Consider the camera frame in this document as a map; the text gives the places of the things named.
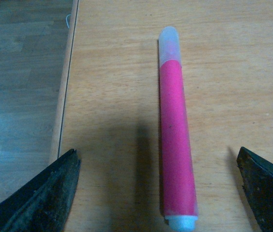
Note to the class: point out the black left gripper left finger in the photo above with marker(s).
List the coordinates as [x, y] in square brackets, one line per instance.
[44, 203]

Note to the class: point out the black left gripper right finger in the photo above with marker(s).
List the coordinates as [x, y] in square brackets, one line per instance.
[257, 174]

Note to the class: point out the pink marker with clear cap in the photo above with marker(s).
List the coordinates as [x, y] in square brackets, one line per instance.
[179, 192]

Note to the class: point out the wooden nightstand cabinet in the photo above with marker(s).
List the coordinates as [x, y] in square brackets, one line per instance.
[109, 108]

